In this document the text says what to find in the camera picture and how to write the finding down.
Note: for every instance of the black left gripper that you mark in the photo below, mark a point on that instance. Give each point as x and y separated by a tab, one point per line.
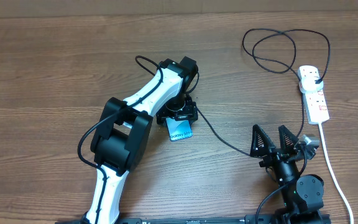
190	112

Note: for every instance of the white power strip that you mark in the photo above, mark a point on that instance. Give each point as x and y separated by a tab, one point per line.
315	103

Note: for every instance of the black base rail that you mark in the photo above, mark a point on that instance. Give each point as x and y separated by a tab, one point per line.
197	220

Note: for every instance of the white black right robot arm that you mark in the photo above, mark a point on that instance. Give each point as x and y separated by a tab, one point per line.
302	194

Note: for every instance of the white charger plug adapter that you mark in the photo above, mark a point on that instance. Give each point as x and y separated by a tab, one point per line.
310	84

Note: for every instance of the Samsung Galaxy smartphone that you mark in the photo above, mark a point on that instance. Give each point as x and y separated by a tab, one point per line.
178	130

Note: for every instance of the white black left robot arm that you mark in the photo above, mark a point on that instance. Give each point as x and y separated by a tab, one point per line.
115	145

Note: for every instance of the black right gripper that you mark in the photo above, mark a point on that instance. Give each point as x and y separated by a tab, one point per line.
275	154

